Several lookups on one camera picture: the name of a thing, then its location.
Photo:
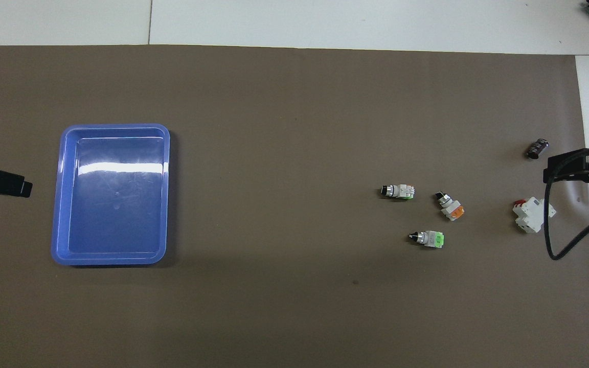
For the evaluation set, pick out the white circuit breaker red lever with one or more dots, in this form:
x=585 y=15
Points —
x=532 y=214

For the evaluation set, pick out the selector switch with orange base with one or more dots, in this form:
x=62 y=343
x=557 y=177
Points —
x=452 y=207

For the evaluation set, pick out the blue plastic tray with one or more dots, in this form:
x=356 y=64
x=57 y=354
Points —
x=115 y=204

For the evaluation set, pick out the brown table mat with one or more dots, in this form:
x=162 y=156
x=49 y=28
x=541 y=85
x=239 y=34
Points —
x=284 y=153

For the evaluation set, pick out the selector switch with white base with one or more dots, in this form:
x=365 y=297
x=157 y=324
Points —
x=402 y=191

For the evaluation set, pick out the small black terminal block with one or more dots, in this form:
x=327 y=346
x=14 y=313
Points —
x=537 y=148

